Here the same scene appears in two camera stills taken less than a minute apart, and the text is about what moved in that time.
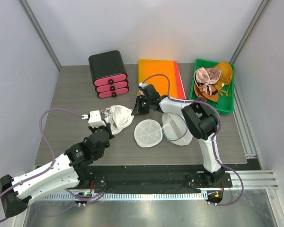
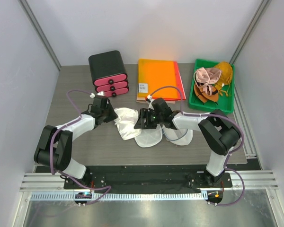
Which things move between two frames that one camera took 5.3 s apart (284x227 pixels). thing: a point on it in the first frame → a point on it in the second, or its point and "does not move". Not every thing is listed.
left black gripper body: x=106 y=127 → x=102 y=113
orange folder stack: x=147 y=67 does not move
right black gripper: x=138 y=110 → x=144 y=114
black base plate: x=148 y=179 does not move
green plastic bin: x=225 y=104 does not move
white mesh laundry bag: x=148 y=133 does not move
